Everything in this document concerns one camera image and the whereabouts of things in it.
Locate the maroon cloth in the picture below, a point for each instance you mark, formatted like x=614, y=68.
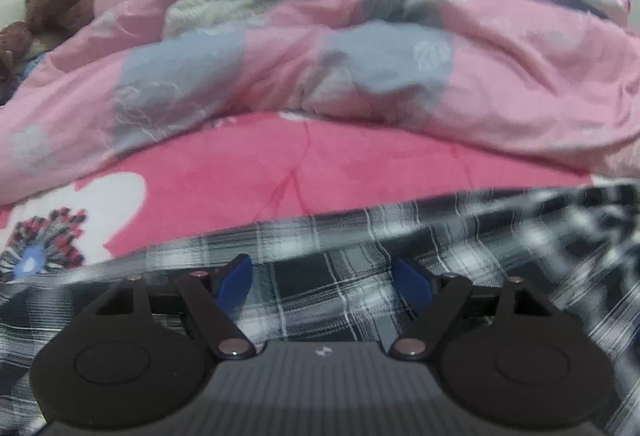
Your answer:
x=12, y=46

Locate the white knitted cloth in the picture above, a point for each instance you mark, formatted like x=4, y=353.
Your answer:
x=210, y=11

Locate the pink patterned duvet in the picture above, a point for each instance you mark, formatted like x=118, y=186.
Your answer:
x=450, y=81

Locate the pink floral fleece blanket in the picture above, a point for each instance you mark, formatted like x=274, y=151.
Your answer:
x=300, y=166

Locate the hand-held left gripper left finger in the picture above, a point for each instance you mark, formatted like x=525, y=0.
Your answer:
x=235, y=281

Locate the black white plaid pants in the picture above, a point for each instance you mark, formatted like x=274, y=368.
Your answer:
x=350, y=241

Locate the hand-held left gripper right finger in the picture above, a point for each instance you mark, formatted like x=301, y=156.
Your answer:
x=412, y=283

